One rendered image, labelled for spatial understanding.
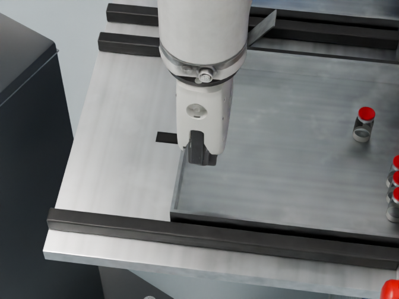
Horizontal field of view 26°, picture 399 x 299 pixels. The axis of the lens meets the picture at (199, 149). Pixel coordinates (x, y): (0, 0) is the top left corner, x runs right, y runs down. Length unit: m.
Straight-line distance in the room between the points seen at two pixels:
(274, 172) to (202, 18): 0.34
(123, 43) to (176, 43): 0.38
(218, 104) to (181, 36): 0.09
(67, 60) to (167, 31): 1.60
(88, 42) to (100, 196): 1.41
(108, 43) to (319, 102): 0.29
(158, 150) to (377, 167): 0.27
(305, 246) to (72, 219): 0.27
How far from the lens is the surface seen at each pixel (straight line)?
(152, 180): 1.05
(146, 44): 1.16
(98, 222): 0.99
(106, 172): 1.06
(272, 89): 1.13
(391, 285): 0.84
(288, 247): 0.98
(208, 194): 1.03
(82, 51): 2.40
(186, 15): 0.76
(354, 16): 1.19
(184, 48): 0.79
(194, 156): 0.89
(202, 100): 0.83
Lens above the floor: 1.74
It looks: 53 degrees down
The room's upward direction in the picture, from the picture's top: straight up
